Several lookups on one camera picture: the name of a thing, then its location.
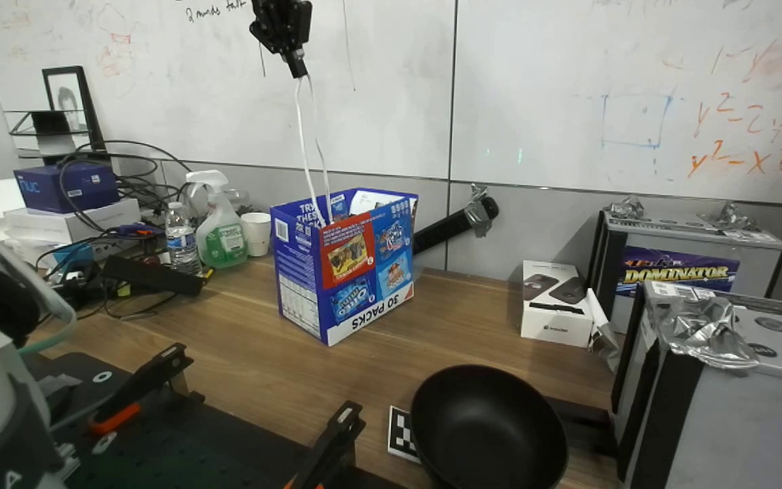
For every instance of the clear plastic water bottle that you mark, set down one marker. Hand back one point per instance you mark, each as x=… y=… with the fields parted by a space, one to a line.
x=180 y=241

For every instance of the black frying pan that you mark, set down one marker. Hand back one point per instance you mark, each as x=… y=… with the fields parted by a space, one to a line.
x=487 y=431

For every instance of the grey case with Dominator label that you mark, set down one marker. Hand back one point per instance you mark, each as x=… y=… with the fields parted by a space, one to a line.
x=680 y=267

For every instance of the black cylindrical bar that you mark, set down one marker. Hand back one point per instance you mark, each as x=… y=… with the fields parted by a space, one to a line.
x=456 y=226

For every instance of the large crumpled aluminium foil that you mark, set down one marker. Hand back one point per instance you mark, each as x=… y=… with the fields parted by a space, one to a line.
x=705 y=327

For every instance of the small dark blue box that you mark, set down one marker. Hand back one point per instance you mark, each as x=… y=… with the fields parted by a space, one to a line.
x=66 y=185

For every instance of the large grey metal case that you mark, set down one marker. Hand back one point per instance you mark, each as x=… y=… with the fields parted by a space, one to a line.
x=735 y=426

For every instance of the white product box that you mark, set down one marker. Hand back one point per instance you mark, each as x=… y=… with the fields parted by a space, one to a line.
x=559 y=313

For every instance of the black power strip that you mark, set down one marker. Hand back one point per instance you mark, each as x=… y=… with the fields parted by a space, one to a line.
x=156 y=276

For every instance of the blue cardboard snack box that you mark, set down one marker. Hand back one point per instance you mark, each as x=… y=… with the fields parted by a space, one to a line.
x=346 y=272

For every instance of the whiteboard with orange formulas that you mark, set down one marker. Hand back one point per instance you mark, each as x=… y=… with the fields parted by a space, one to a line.
x=544 y=90

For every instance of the black picture frame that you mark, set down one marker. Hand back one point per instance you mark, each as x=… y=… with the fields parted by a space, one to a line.
x=56 y=85

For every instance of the white flat box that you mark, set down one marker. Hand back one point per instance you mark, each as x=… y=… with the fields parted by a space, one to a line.
x=75 y=225

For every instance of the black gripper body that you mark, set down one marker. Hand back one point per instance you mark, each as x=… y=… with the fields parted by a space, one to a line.
x=280 y=22

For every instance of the black white fiducial tag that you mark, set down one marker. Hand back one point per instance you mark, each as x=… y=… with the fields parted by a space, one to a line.
x=403 y=435

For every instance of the small crumpled aluminium foil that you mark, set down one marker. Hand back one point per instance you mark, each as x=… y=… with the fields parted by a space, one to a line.
x=627 y=211
x=730 y=218

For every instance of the white paper cup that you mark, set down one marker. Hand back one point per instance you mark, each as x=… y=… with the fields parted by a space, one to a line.
x=257 y=236

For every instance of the green spray bottle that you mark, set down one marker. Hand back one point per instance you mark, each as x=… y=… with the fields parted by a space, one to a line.
x=225 y=245

